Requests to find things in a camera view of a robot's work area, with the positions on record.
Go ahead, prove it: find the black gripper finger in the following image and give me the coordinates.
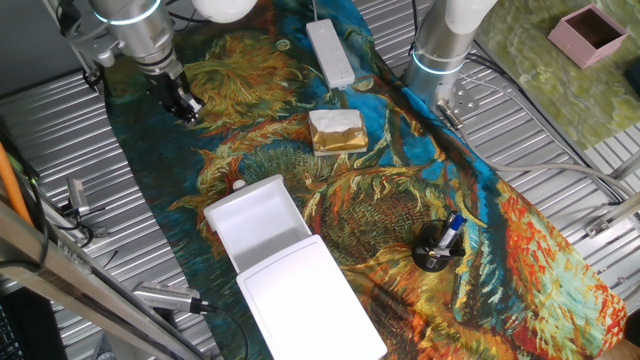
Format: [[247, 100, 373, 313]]
[[169, 102, 199, 125], [177, 89, 205, 115]]

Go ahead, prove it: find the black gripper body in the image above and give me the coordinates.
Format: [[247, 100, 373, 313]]
[[144, 71, 191, 112]]

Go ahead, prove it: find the white box device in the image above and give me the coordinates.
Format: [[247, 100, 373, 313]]
[[203, 173, 314, 274]]

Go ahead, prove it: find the white plastic drawer cabinet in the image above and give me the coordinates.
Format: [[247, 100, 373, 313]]
[[235, 233, 389, 360]]

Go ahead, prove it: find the white power strip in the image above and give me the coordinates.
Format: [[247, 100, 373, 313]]
[[305, 18, 356, 91]]

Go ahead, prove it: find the gold tissue pack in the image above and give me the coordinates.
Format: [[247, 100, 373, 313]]
[[308, 108, 370, 157]]

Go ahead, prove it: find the orange tube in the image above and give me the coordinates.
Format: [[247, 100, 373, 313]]
[[0, 142, 34, 226]]

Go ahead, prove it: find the sunflower painting print cloth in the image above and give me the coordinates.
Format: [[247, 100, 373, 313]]
[[102, 0, 629, 360]]

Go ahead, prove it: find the black monitor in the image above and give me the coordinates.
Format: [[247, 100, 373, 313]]
[[0, 287, 69, 360]]

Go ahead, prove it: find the black computer mouse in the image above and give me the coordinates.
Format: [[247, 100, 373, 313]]
[[411, 218, 467, 274]]

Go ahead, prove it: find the blue capped marker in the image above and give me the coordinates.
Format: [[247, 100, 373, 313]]
[[434, 212, 467, 256]]

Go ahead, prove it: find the green patterned cloth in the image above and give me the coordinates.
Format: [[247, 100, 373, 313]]
[[474, 0, 640, 151]]

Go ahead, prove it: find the pink open box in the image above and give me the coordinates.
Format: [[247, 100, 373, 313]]
[[547, 3, 629, 70]]

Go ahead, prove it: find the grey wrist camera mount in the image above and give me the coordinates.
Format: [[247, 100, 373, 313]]
[[67, 32, 126, 94]]

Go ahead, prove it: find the silver camera on stand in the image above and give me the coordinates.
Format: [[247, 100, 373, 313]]
[[58, 177, 109, 240]]

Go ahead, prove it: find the silver ridged camera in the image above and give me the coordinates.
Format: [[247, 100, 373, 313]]
[[132, 280, 204, 315]]

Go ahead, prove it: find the aluminium frame bar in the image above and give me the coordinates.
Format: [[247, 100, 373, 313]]
[[0, 199, 206, 360]]

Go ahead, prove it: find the black camera cable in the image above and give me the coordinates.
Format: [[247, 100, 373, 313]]
[[199, 302, 250, 360]]

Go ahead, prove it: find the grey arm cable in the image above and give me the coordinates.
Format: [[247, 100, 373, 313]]
[[437, 99, 636, 199]]

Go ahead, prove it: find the aluminium profile bracket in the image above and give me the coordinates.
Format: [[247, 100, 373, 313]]
[[584, 149, 640, 239]]

